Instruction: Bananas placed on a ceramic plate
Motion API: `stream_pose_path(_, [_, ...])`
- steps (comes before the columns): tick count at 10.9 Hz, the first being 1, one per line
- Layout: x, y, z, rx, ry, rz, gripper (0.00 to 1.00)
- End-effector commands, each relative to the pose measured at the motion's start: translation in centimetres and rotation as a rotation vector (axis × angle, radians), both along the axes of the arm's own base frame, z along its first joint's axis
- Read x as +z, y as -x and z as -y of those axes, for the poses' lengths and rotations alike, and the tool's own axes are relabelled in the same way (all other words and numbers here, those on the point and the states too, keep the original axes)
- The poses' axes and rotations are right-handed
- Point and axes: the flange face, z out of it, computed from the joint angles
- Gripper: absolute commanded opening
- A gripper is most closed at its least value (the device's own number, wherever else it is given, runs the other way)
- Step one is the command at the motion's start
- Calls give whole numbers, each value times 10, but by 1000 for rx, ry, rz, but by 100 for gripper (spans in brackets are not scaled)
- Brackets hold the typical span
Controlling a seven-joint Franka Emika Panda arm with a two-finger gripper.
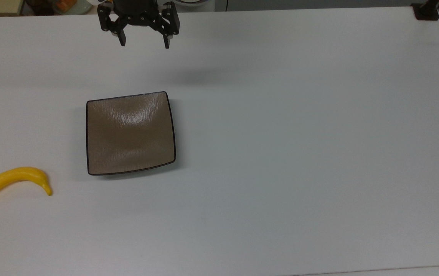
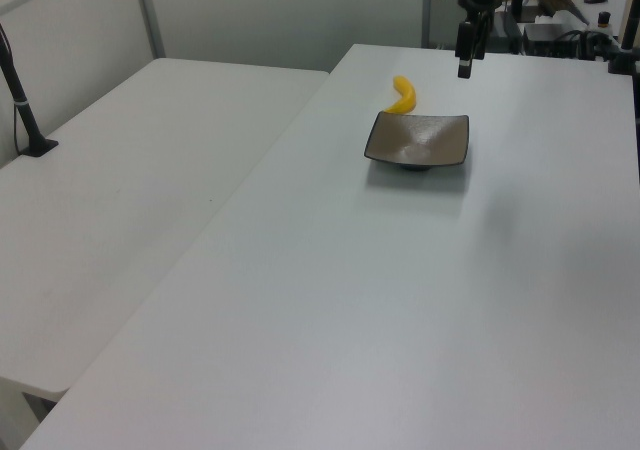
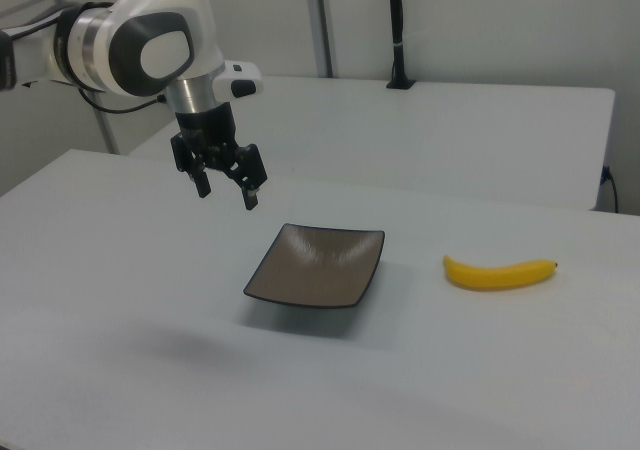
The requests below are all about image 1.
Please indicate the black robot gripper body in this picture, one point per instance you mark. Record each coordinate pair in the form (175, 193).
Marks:
(135, 10)

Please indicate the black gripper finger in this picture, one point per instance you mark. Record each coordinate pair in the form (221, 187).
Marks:
(170, 21)
(109, 19)

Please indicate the yellow banana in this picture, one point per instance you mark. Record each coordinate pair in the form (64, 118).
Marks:
(10, 177)

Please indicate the brown square ceramic plate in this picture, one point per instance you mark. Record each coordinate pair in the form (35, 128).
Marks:
(129, 134)

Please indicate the white round container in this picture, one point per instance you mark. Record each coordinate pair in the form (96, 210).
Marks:
(188, 2)

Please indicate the bowl with orange items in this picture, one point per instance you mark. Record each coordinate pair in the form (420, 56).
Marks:
(68, 4)

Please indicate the black camera stand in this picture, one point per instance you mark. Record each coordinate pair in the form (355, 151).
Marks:
(426, 11)

